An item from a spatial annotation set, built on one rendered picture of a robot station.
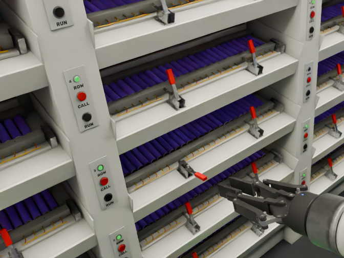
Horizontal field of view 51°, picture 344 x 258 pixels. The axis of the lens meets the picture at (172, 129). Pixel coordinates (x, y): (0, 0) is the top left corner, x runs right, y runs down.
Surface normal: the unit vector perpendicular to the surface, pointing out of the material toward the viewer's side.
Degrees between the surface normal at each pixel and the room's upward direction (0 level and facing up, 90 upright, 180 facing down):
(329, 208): 25
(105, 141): 90
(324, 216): 47
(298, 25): 90
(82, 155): 90
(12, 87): 107
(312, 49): 90
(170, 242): 17
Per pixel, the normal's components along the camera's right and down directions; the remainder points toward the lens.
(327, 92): 0.05, -0.75
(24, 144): 0.60, 0.55
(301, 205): -0.68, -0.54
